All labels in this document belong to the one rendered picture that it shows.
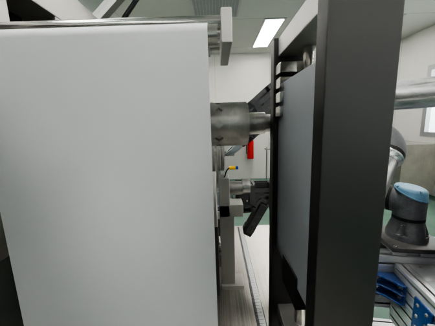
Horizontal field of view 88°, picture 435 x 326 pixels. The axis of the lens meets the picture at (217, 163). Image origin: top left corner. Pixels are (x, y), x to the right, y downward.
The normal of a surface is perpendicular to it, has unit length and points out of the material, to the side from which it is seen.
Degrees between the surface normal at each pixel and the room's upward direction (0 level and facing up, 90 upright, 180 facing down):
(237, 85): 90
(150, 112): 90
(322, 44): 90
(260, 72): 90
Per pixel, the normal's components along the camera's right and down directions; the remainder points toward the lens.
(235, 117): 0.00, -0.07
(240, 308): -0.04, -0.99
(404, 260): -0.15, 0.18
